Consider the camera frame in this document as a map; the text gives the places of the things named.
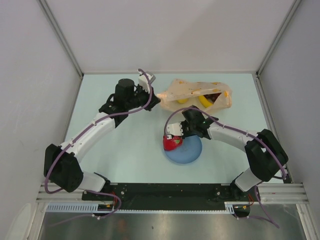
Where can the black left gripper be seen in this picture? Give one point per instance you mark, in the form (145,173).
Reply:
(154,101)

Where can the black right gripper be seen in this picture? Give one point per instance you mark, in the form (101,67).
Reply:
(185,134)

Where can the red fake dragon fruit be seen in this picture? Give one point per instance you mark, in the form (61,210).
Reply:
(171,142)

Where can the translucent orange plastic bag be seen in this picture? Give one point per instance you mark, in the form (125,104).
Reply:
(182,89)

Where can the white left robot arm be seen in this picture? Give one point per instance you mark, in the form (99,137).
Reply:
(62,162)

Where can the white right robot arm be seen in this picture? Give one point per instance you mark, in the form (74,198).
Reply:
(264,153)

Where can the yellow fake banana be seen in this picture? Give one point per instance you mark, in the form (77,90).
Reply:
(206,100)

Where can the yellow fake lemon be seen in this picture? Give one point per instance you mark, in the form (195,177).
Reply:
(182,100)

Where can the blue plate with bear print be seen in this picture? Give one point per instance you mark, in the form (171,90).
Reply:
(186,152)

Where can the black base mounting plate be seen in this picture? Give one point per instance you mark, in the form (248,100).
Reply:
(177,196)

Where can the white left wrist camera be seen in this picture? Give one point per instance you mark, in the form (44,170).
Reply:
(145,79)

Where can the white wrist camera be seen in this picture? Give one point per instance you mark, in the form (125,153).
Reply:
(145,79)
(174,130)

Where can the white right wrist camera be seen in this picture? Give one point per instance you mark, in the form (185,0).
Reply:
(174,130)

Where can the aluminium frame rail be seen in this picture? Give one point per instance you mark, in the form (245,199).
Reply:
(270,193)

